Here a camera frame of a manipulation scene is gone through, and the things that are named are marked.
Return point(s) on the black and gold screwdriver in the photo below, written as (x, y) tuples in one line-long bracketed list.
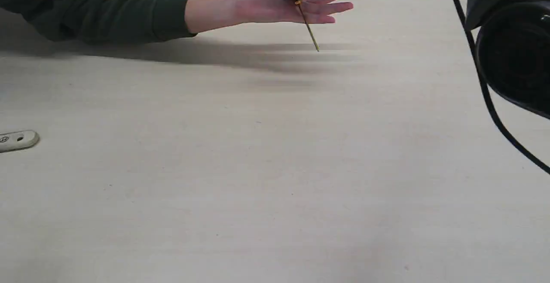
[(298, 4)]

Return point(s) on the wide wooden paint brush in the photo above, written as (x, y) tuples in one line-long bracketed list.
[(19, 140)]

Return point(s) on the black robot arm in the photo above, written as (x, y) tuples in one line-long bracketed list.
[(512, 49)]

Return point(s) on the forearm in dark green sleeve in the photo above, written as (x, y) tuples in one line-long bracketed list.
[(125, 21)]

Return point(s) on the person's open bare hand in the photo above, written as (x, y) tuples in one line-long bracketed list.
[(275, 11)]

